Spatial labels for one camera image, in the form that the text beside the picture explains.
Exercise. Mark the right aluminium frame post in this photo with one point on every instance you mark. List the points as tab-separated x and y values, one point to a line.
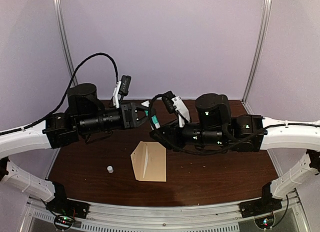
264	23

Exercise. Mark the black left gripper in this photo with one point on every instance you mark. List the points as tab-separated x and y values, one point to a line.
129	116

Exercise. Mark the right round circuit board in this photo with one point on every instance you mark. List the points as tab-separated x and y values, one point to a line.
265	222

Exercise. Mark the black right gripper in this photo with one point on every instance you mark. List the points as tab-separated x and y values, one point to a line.
171	133

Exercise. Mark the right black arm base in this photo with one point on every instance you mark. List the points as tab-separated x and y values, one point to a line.
265	204

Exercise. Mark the aluminium frame post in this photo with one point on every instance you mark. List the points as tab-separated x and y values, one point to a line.
63	36
264	23

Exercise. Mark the left aluminium frame post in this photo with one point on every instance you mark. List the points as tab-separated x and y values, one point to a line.
63	36

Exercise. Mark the brown kraft envelope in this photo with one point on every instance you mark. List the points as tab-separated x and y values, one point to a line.
157	162

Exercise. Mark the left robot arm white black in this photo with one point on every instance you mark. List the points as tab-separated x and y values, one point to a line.
85	115

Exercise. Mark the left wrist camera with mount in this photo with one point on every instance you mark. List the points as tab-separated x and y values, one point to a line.
121	90

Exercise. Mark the left round circuit board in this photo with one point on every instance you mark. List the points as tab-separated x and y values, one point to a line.
62	222

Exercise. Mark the white glue stick cap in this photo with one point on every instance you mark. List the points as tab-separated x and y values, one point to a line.
110	169

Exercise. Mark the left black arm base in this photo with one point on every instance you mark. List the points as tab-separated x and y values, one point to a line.
60	204

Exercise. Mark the front aluminium slotted rail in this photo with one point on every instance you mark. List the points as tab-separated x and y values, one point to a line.
225	217

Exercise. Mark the round circuit board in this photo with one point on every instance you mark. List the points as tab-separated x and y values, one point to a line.
265	222
62	222

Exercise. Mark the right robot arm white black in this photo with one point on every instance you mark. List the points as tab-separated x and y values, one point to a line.
217	132

